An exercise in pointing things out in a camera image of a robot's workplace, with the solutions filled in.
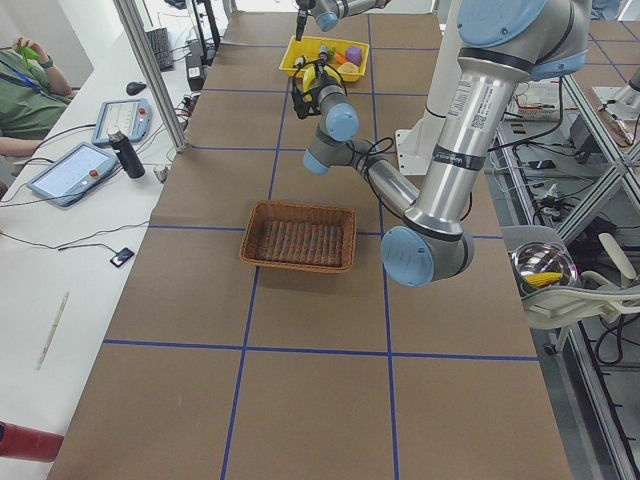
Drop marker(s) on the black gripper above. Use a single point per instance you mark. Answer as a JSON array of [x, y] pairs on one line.
[[322, 81]]

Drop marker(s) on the yellow packing tape roll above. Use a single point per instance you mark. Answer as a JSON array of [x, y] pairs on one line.
[[309, 80]]

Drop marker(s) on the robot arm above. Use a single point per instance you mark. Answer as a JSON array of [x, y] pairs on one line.
[[327, 13], [503, 44]]

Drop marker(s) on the yellow woven basket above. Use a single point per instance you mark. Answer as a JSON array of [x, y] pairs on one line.
[[309, 48]]

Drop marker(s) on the brown wicker basket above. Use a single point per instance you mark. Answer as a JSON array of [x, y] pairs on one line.
[[297, 236]]

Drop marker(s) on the toy panda figurine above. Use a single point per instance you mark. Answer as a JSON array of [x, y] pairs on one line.
[[299, 62]]

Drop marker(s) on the toy croissant bread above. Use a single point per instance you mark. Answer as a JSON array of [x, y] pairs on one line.
[[348, 68]]

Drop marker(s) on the orange toy carrot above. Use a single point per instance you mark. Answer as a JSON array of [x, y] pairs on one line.
[[338, 57]]

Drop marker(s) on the black keyboard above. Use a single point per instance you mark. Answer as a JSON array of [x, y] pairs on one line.
[[159, 43]]

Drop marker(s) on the far teach pendant tablet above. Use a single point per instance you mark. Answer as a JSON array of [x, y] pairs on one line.
[[131, 117]]

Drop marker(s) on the teach pendant tablet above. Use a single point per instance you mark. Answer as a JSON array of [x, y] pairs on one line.
[[131, 117], [73, 175]]

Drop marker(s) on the black computer mouse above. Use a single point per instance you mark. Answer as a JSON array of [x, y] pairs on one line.
[[134, 88]]

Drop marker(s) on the black water bottle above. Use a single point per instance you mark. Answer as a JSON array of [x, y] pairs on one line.
[[125, 153]]

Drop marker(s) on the near teach pendant tablet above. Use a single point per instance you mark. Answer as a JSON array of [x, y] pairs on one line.
[[73, 175]]

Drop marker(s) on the small black phone device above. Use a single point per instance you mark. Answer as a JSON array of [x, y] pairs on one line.
[[121, 257]]

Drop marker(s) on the seated person green shirt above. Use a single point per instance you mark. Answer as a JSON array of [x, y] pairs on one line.
[[34, 95]]

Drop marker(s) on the steel bowl with corn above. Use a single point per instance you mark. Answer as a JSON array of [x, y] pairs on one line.
[[538, 265]]

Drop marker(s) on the white pen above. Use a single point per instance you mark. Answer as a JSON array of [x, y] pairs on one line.
[[52, 330]]

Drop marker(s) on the red cylinder object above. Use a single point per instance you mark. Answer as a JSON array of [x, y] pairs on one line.
[[24, 443]]

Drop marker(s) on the aluminium frame post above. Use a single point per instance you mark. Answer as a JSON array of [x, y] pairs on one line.
[[134, 29]]

